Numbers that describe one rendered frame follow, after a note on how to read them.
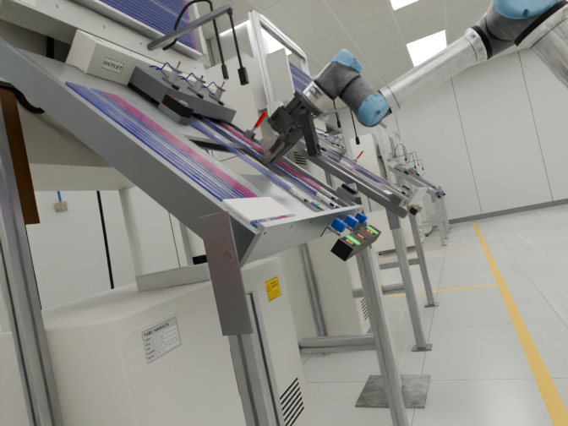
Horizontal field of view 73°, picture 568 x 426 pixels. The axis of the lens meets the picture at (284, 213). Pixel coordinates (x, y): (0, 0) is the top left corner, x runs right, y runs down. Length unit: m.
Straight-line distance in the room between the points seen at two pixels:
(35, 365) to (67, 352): 0.06
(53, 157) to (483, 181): 8.03
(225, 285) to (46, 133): 0.77
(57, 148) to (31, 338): 0.51
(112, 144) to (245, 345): 0.41
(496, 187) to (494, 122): 1.25
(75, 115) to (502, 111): 8.31
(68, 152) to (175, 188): 0.61
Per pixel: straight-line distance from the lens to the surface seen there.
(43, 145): 1.17
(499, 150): 8.64
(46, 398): 0.96
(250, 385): 0.59
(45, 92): 0.88
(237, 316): 0.55
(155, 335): 0.84
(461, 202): 8.58
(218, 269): 0.55
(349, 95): 1.01
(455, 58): 1.15
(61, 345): 0.91
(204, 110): 1.23
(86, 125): 0.78
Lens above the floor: 0.73
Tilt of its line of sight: 2 degrees up
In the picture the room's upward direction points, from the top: 12 degrees counter-clockwise
